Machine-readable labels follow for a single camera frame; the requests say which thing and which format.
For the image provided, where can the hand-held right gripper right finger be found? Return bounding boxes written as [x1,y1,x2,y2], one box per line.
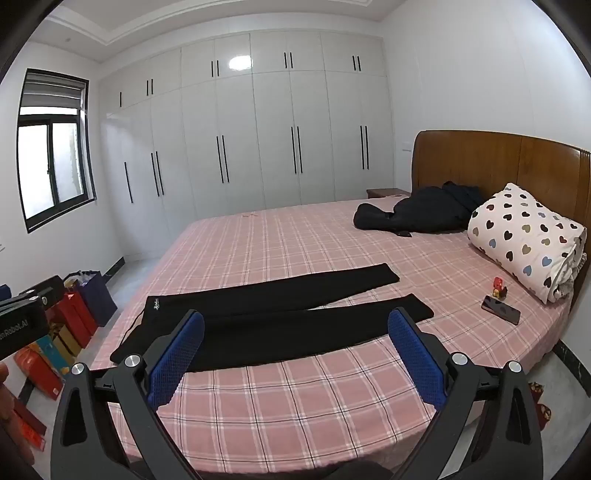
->
[383,307,544,480]

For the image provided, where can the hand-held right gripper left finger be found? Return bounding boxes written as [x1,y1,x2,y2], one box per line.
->
[50,309,206,480]

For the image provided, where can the black pants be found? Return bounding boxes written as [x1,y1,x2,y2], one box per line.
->
[110,263,435,372]

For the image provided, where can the colourful printed gift box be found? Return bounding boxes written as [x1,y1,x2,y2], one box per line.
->
[34,335,71,370]

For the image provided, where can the orange red gift box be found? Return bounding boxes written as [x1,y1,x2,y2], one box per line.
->
[14,346,65,400]

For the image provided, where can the red gift bag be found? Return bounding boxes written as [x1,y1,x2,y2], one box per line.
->
[55,288,99,349]

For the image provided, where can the dark blue gift bag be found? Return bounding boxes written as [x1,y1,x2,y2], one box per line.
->
[65,271,118,328]

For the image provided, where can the flat red gift box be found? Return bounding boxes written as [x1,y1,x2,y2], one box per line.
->
[13,399,48,437]

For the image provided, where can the dark smartphone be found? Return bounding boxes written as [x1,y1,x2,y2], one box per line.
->
[481,295,522,326]

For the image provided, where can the bed with pink plaid sheet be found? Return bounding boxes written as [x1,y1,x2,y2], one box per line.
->
[90,196,587,480]

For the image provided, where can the red patterned slippers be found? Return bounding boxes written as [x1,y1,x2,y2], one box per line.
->
[527,382,552,432]

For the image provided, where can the black jacket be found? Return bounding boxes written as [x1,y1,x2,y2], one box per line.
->
[353,181,485,238]

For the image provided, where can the heart print rolled quilt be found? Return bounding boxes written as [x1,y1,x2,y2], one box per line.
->
[467,183,588,304]

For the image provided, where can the black framed window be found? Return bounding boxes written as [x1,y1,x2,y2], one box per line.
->
[17,68,98,233]

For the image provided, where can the brown wooden headboard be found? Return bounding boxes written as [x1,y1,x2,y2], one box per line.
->
[411,130,591,259]

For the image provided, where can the white built-in wardrobe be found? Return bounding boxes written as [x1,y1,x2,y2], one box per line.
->
[99,30,395,259]

